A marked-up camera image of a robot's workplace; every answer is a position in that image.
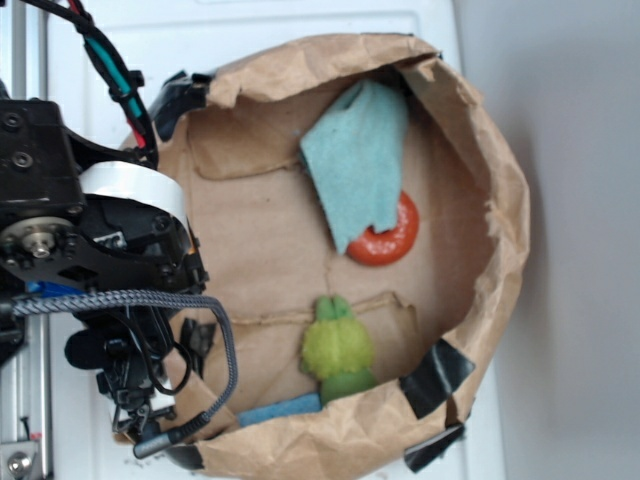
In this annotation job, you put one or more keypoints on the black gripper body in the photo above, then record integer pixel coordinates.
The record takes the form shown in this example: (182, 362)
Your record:
(139, 365)

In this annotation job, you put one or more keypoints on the blue sponge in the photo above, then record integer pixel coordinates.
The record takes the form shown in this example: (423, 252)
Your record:
(304, 404)

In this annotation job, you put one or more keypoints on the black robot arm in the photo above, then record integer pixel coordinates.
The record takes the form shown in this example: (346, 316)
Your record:
(99, 234)

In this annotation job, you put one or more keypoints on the brown paper bag bin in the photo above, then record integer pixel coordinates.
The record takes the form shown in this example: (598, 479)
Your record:
(436, 316)

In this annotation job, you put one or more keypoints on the green plush toy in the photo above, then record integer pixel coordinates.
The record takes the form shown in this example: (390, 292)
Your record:
(337, 351)

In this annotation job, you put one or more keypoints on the light blue microfiber cloth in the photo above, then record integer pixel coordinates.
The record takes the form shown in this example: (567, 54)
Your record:
(354, 156)

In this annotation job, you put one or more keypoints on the white plastic tray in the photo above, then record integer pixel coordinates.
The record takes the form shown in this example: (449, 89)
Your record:
(160, 38)

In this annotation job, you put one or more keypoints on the aluminium frame rail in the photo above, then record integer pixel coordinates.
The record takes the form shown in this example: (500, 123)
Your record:
(26, 423)

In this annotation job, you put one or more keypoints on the orange ring toy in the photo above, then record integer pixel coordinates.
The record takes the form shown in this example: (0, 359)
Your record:
(381, 249)

